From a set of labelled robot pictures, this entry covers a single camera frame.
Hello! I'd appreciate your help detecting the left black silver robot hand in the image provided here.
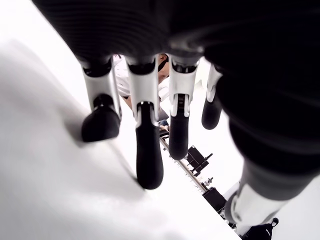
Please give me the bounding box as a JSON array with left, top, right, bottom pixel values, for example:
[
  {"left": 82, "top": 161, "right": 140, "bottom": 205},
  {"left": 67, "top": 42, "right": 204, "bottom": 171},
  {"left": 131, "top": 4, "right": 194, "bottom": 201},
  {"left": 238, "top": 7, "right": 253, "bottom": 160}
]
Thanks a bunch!
[{"left": 31, "top": 0, "right": 320, "bottom": 224}]

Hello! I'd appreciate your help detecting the seated person in white shirt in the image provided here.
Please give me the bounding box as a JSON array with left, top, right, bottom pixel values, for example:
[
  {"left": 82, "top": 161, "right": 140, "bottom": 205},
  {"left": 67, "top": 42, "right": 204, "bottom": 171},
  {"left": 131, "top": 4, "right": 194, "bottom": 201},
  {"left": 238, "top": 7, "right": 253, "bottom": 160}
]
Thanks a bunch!
[{"left": 111, "top": 52, "right": 176, "bottom": 133}]

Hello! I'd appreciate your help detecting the black metal equipment rig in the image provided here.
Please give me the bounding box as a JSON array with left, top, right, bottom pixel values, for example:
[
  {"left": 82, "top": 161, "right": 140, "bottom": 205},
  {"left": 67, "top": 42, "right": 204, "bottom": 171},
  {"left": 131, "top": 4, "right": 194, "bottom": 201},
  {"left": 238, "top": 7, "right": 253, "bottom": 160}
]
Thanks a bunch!
[{"left": 159, "top": 129, "right": 241, "bottom": 231}]

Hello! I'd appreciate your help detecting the black bag with ring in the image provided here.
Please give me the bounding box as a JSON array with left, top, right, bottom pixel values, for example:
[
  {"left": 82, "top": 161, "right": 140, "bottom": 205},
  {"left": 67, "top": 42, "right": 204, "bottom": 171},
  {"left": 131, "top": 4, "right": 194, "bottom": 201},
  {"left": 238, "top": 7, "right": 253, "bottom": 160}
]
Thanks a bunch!
[{"left": 246, "top": 217, "right": 282, "bottom": 240}]

